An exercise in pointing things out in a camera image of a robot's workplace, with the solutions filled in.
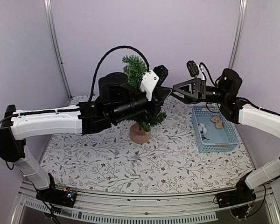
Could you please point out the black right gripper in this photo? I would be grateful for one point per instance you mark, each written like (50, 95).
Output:
(198, 90)

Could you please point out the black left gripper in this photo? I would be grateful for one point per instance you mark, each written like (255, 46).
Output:
(159, 95)

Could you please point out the white cotton berry sprig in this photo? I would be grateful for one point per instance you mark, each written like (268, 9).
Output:
(202, 128)

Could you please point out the light blue plastic basket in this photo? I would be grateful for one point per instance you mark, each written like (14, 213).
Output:
(221, 140)

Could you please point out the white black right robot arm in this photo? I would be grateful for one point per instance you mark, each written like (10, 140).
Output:
(238, 111)

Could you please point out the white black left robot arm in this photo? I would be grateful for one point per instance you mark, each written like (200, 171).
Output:
(117, 101)

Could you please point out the floral patterned table mat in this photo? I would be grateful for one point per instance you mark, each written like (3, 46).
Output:
(168, 163)

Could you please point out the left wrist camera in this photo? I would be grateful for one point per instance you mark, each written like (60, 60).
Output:
(152, 79)

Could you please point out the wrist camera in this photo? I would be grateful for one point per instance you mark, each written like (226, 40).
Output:
(152, 79)
(195, 71)

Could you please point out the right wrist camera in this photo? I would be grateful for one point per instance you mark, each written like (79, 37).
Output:
(195, 71)

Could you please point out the right aluminium frame post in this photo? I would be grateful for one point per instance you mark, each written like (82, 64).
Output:
(238, 32)

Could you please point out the aluminium frame post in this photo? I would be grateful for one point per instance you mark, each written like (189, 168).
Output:
(55, 45)
(238, 32)

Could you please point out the aluminium front rail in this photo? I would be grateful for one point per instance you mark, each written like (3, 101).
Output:
(103, 207)

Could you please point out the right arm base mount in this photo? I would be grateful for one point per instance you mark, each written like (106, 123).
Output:
(240, 204)

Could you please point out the left aluminium frame post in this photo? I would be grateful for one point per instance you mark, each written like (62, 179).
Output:
(55, 45)

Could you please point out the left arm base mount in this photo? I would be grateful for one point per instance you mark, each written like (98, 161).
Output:
(65, 197)

